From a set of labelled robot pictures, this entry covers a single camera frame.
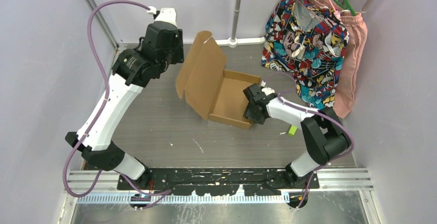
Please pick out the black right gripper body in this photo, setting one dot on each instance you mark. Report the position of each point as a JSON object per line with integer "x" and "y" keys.
{"x": 250, "y": 112}

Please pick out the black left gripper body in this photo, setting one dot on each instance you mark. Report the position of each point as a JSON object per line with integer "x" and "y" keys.
{"x": 177, "y": 55}

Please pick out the brown cardboard box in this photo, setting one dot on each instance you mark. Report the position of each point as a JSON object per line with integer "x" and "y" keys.
{"x": 214, "y": 92}

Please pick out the small green block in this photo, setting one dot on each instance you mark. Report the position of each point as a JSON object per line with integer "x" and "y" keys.
{"x": 292, "y": 130}

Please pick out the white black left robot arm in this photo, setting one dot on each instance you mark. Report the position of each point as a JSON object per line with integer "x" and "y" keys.
{"x": 130, "y": 74}

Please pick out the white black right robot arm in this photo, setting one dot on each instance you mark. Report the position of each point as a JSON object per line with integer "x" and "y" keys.
{"x": 324, "y": 135}

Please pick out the white rack stand with pole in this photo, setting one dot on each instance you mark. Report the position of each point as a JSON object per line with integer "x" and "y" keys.
{"x": 233, "y": 41}

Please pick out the colourful cartoon print garment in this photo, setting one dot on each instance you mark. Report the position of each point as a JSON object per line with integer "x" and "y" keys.
{"x": 310, "y": 43}

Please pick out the pink garment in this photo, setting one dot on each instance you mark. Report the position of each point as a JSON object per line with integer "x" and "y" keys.
{"x": 345, "y": 96}

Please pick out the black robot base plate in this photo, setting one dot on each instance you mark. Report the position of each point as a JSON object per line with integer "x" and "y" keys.
{"x": 225, "y": 182}

